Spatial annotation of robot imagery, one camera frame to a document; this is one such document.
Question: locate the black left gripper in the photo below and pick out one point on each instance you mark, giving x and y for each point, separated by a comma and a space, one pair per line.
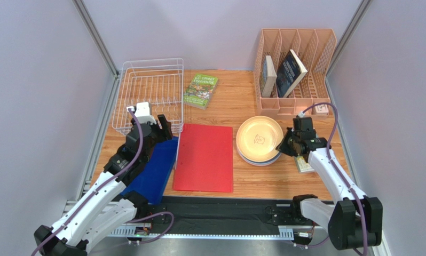
166, 132

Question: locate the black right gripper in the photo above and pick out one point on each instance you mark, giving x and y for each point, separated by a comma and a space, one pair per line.
290, 142

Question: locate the blue plate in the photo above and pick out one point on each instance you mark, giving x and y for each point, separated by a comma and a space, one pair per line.
264, 163

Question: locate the yellow plate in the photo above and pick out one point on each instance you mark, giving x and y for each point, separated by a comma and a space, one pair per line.
258, 137

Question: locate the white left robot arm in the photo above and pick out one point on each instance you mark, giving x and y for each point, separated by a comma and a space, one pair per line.
103, 208

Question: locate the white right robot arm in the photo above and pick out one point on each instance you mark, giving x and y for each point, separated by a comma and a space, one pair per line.
355, 221

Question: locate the penguin classics garden book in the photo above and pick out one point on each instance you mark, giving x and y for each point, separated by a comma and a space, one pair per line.
302, 165

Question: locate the small pink white box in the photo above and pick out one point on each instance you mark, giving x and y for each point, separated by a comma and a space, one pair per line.
322, 109

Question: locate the blue folder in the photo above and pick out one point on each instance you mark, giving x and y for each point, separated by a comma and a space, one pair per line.
152, 181

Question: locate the green treehouse book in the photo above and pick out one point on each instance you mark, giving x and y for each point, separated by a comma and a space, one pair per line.
200, 90

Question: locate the red folder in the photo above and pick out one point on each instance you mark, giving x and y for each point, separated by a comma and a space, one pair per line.
205, 159

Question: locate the light blue standing book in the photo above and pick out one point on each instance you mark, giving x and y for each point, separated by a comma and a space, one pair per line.
268, 77

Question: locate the dark blue leaning book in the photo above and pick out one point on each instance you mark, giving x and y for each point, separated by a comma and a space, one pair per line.
289, 74

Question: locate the black base mat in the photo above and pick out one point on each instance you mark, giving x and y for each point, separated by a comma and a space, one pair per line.
222, 216

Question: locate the pink file organizer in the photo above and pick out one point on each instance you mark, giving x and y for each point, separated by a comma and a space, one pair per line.
315, 48

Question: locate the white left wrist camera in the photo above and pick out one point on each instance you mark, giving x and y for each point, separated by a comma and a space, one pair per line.
142, 112

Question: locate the white wire dish rack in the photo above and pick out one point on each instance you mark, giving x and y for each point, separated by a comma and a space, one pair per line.
159, 82

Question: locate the aluminium rail frame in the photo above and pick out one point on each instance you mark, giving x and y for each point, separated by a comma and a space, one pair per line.
355, 221

